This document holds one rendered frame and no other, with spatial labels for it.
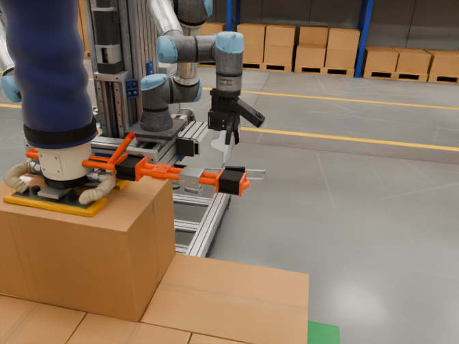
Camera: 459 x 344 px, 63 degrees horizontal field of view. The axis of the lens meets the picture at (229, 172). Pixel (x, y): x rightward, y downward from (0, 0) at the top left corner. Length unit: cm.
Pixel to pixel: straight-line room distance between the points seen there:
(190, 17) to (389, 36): 835
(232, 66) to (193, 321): 91
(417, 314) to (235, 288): 125
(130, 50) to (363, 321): 186
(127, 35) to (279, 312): 136
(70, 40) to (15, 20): 15
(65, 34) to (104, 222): 58
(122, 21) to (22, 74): 73
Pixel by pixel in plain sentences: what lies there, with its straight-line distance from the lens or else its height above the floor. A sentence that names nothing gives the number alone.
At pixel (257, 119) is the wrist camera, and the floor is 130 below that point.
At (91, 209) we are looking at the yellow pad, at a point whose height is 96.
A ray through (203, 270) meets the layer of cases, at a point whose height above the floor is 54.
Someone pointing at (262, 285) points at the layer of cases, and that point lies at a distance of 160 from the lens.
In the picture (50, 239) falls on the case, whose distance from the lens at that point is 141.
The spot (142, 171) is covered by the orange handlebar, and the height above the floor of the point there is 108.
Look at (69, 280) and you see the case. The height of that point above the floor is 69.
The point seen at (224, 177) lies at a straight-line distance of 117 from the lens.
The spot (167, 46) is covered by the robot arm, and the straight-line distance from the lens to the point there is 111.
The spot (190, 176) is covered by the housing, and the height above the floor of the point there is 109.
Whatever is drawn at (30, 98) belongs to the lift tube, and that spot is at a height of 131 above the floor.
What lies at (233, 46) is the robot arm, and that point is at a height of 149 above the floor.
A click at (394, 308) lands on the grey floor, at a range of 248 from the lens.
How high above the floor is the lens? 164
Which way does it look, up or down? 27 degrees down
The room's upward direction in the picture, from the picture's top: 2 degrees clockwise
